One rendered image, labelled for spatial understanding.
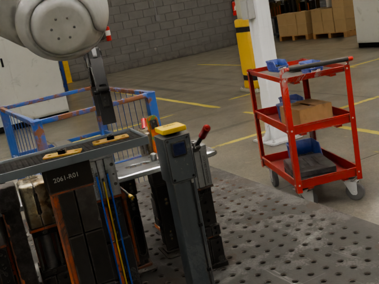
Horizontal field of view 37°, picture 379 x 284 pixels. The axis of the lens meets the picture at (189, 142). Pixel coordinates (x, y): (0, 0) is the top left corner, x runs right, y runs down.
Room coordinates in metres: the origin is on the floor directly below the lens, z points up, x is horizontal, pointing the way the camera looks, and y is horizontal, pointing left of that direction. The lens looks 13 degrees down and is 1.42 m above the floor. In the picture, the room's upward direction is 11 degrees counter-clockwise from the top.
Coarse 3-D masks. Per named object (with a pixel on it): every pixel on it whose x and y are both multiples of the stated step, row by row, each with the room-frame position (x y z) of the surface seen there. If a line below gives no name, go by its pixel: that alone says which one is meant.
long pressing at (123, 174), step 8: (208, 152) 1.60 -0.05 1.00; (216, 152) 1.62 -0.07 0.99; (136, 160) 1.67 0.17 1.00; (144, 160) 1.66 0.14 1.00; (120, 168) 1.61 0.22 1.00; (128, 168) 1.59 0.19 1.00; (136, 168) 1.58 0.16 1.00; (144, 168) 1.56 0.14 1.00; (152, 168) 1.54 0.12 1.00; (160, 168) 1.54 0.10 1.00; (120, 176) 1.51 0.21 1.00; (128, 176) 1.51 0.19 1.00; (136, 176) 1.52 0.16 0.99; (0, 216) 1.39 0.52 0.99
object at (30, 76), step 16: (0, 48) 9.10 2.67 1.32; (16, 48) 9.21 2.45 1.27; (0, 64) 9.08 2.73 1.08; (16, 64) 9.18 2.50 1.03; (32, 64) 9.29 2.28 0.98; (48, 64) 9.39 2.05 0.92; (0, 80) 9.05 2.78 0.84; (16, 80) 9.16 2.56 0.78; (32, 80) 9.26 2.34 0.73; (48, 80) 9.37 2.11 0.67; (0, 96) 9.02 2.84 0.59; (16, 96) 9.14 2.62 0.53; (32, 96) 9.23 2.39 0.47; (64, 96) 9.45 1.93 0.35; (16, 112) 9.10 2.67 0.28; (32, 112) 9.21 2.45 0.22; (48, 112) 9.31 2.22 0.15; (64, 112) 9.46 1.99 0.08; (0, 128) 9.00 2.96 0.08
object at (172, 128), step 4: (168, 124) 1.33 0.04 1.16; (172, 124) 1.33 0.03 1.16; (176, 124) 1.32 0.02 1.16; (180, 124) 1.31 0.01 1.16; (156, 128) 1.31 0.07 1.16; (160, 128) 1.30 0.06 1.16; (164, 128) 1.29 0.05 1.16; (168, 128) 1.28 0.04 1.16; (172, 128) 1.28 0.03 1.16; (176, 128) 1.28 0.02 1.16; (180, 128) 1.29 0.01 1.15; (184, 128) 1.29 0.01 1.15; (160, 132) 1.29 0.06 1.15; (164, 132) 1.27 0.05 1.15; (168, 132) 1.27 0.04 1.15; (172, 132) 1.28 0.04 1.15; (176, 132) 1.30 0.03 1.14
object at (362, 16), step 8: (352, 0) 11.39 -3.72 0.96; (360, 0) 11.19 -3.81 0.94; (368, 0) 11.00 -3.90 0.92; (376, 0) 10.82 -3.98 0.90; (360, 8) 11.21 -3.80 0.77; (368, 8) 11.02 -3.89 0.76; (376, 8) 10.84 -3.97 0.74; (360, 16) 11.23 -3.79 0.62; (368, 16) 11.04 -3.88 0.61; (376, 16) 10.86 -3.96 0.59; (360, 24) 11.25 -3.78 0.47; (368, 24) 11.06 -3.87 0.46; (376, 24) 10.87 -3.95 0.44; (360, 32) 11.27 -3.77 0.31; (368, 32) 11.08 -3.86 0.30; (376, 32) 10.89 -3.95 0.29; (360, 40) 11.29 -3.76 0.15; (368, 40) 11.10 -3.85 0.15; (376, 40) 10.91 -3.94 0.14
